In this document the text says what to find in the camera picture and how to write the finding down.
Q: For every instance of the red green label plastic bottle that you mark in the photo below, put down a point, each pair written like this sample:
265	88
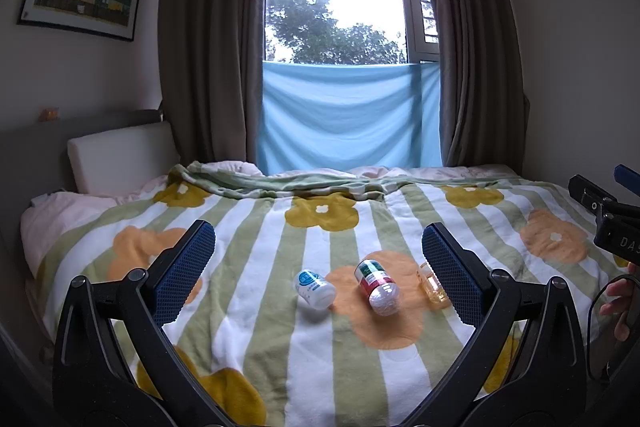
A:
378	287

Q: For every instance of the striped floral blanket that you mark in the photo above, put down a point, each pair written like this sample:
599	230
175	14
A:
310	357

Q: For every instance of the brown curtain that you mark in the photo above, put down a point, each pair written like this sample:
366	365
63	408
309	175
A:
465	42
210	37

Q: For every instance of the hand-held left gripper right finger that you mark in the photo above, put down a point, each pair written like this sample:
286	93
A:
452	274

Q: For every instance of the small amber liquid bottle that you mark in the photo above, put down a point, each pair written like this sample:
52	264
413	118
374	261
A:
434	289

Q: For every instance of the white cushion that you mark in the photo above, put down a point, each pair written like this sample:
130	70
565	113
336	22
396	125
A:
122	157

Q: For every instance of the person's right hand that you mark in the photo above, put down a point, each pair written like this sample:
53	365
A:
620	294

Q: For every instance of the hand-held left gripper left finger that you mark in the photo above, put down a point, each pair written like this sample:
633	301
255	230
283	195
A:
187	267

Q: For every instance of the white bottle blue label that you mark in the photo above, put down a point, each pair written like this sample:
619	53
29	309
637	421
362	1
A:
315	288

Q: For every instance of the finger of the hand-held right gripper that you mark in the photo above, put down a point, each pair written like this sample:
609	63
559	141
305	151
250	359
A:
629	178
590	194

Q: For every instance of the light blue cloth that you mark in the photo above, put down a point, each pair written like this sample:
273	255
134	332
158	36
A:
345	117

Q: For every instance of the small orange ornament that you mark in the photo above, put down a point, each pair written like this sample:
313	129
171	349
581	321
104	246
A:
50	113

